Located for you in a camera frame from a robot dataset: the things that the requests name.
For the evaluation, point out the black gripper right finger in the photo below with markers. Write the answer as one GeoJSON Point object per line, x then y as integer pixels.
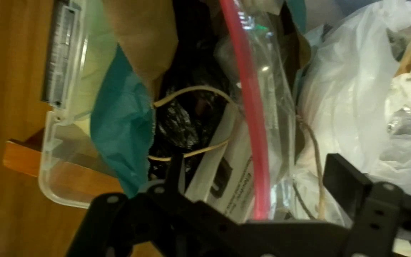
{"type": "Point", "coordinates": [382, 219]}

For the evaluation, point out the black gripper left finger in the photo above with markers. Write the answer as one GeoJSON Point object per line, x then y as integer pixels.
{"type": "Point", "coordinates": [135, 223]}

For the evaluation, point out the clear zip bag red seal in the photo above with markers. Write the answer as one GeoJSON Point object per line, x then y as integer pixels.
{"type": "Point", "coordinates": [272, 104]}

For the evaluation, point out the black plastic bag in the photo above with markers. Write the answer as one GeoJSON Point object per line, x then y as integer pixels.
{"type": "Point", "coordinates": [186, 114]}

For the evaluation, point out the white crumpled plastic bag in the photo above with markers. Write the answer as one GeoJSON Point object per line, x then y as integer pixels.
{"type": "Point", "coordinates": [367, 94]}

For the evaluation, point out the white kettle instruction manual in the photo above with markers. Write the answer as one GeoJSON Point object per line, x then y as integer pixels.
{"type": "Point", "coordinates": [225, 180]}

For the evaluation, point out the clear plastic storage bin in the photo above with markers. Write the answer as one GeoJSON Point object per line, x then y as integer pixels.
{"type": "Point", "coordinates": [68, 143]}

